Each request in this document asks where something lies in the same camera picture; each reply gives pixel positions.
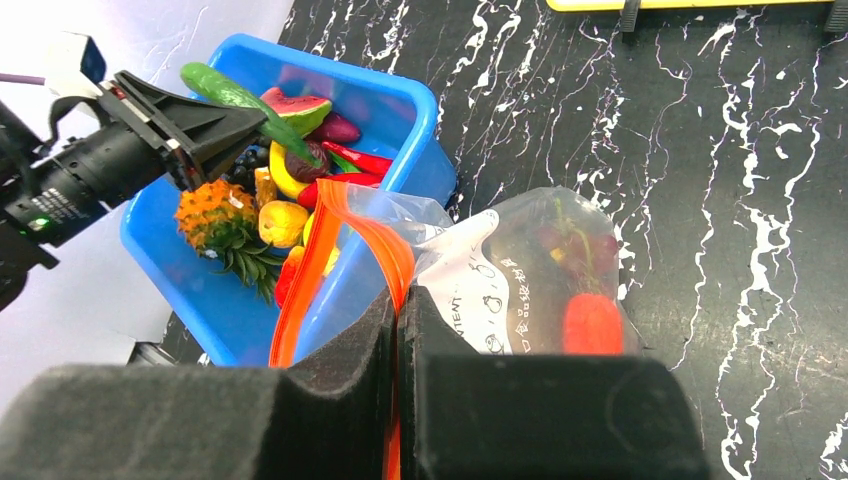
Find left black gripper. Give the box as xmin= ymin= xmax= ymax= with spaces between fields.
xmin=33 ymin=71 xmax=267 ymax=212

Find clear orange zip bag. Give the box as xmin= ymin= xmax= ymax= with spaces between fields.
xmin=269 ymin=180 xmax=638 ymax=479

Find small whiteboard yellow frame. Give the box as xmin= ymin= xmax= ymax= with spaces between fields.
xmin=546 ymin=0 xmax=829 ymax=13

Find yellow toy lemon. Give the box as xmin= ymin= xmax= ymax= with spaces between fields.
xmin=258 ymin=200 xmax=310 ymax=248

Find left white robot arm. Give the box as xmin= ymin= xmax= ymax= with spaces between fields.
xmin=1 ymin=71 xmax=267 ymax=307

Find dark toy grapes bunch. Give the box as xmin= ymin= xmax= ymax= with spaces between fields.
xmin=222 ymin=145 xmax=270 ymax=194

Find orange toy carrot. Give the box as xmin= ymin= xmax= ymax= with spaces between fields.
xmin=562 ymin=293 xmax=624 ymax=355

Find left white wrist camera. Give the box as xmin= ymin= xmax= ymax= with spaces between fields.
xmin=45 ymin=31 xmax=107 ymax=98

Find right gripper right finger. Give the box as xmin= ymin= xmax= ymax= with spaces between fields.
xmin=397 ymin=286 xmax=710 ymax=479

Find purple toy grapes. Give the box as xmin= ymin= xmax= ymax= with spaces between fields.
xmin=535 ymin=198 xmax=619 ymax=297

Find orange bumpy toy fruit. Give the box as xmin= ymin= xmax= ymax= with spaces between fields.
xmin=174 ymin=179 xmax=283 ymax=304

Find red toy chili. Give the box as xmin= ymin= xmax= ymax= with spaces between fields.
xmin=322 ymin=141 xmax=393 ymax=188

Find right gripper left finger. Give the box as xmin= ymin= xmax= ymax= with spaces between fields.
xmin=1 ymin=293 xmax=394 ymax=479

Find dark purple toy fruit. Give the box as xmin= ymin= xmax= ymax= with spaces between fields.
xmin=284 ymin=111 xmax=361 ymax=184

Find green toy cucumber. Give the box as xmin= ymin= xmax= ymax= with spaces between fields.
xmin=179 ymin=62 xmax=321 ymax=167

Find toy watermelon slice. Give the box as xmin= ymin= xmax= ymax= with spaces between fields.
xmin=260 ymin=87 xmax=333 ymax=137

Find blue plastic bin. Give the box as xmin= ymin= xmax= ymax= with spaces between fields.
xmin=121 ymin=34 xmax=457 ymax=367

